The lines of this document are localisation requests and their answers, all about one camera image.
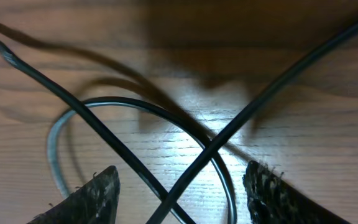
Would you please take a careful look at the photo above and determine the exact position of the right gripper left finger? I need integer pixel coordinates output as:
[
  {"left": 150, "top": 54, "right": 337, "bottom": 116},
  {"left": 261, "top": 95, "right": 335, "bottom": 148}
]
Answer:
[{"left": 29, "top": 166, "right": 121, "bottom": 224}]

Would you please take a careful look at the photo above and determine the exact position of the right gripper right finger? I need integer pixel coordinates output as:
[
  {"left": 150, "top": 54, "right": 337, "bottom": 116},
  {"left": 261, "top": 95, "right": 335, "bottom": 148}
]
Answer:
[{"left": 243, "top": 161, "right": 349, "bottom": 224}]

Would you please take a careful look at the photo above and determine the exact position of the long black usb cable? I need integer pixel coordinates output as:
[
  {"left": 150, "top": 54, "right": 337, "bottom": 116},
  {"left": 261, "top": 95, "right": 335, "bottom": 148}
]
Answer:
[{"left": 0, "top": 12, "right": 358, "bottom": 224}]

